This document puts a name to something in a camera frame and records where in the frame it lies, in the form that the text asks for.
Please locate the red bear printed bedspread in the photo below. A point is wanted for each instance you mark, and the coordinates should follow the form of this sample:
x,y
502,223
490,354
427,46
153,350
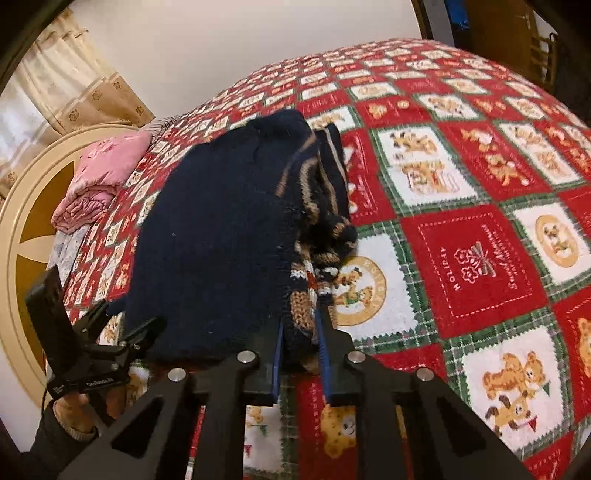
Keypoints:
x,y
461,267

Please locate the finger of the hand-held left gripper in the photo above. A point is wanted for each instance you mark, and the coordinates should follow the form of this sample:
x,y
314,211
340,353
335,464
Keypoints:
x,y
141,337
94,318

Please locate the cream and brown headboard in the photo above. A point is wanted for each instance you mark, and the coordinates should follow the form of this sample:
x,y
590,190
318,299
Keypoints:
x,y
14,277

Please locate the wooden chair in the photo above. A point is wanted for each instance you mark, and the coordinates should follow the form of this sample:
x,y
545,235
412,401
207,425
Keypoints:
x,y
498,27
545,50

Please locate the beige patterned curtain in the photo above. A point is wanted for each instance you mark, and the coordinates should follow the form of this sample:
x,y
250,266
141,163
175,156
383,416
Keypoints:
x,y
69,83

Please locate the pink folded blanket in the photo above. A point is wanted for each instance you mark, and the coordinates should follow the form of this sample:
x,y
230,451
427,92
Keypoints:
x,y
101,170

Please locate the grey striped cloth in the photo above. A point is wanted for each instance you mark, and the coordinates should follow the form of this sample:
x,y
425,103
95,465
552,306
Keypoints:
x,y
162,123

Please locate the person's left forearm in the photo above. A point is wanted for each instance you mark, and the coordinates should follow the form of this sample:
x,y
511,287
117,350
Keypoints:
x,y
55,443

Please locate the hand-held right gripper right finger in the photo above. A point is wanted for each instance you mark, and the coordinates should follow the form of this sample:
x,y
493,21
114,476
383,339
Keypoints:
x,y
324,364

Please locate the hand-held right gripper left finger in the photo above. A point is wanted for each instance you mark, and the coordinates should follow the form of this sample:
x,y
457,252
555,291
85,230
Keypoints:
x,y
277,364

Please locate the blue hanging cloth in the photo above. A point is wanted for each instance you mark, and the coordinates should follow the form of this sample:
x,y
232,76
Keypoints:
x,y
458,13

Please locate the navy knitted sweater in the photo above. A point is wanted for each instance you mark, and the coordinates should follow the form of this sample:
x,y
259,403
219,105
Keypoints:
x,y
221,230

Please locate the grey patterned pillow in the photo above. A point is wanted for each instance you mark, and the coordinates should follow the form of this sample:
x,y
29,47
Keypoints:
x,y
64,249

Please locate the person's left hand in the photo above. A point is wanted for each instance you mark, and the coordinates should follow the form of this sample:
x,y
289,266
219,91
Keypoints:
x,y
74,408

